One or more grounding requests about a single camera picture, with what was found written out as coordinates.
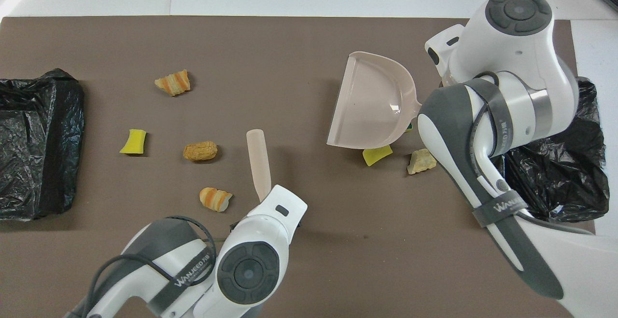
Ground beige hand brush black bristles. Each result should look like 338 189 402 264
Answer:
246 129 273 202

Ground large yellow sponge piece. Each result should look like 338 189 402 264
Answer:
362 145 393 167

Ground beige plastic dustpan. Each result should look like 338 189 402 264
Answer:
326 51 423 150

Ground orange striped sponge chunk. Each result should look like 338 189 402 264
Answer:
199 187 233 212
154 69 191 97

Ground brown bread-like sponge chunk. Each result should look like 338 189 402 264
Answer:
183 140 218 162

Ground pale beige sponge chunk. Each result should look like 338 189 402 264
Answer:
407 148 437 176

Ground small yellow sponge piece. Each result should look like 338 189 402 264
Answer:
119 128 147 156

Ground bin lined with black bag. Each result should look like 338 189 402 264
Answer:
502 77 610 223
0 68 86 221

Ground brown table mat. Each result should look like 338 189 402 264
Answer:
0 16 605 318

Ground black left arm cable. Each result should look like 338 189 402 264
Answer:
65 216 218 318

